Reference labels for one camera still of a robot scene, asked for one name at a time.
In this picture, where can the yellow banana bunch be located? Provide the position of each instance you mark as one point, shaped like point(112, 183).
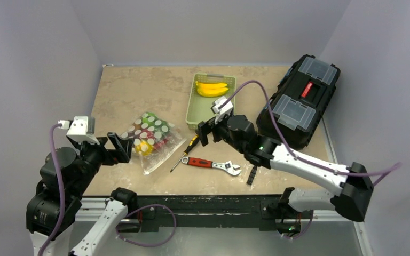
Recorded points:
point(210, 90)

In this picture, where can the light green plastic basket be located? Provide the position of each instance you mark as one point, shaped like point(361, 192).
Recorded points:
point(199, 107)

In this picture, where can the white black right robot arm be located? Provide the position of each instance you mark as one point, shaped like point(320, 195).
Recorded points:
point(344, 189)

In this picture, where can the clear dotted zip top bag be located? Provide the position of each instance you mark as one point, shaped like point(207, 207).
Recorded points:
point(151, 162)

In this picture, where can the green bell pepper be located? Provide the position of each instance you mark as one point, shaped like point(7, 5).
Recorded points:
point(150, 122)

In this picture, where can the dark red purple fruit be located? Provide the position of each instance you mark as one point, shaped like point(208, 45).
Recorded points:
point(135, 130)

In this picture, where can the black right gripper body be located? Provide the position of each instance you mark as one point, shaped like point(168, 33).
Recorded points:
point(209, 128)

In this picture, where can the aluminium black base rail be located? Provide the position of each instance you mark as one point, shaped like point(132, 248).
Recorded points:
point(264, 212)

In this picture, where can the yellow black screwdriver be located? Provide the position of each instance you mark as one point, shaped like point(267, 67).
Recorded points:
point(194, 141)

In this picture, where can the black plastic toolbox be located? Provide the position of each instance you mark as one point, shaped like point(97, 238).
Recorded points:
point(302, 97)

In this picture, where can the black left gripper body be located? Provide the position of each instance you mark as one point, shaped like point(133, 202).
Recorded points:
point(92, 156)

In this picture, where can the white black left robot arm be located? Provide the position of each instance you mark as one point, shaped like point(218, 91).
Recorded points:
point(50, 219)

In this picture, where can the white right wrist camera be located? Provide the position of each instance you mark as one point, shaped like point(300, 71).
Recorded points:
point(222, 108)

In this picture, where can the red handled adjustable wrench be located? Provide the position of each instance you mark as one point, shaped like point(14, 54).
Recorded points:
point(228, 167)

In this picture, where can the black hammer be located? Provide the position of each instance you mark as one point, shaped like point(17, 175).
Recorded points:
point(252, 175)

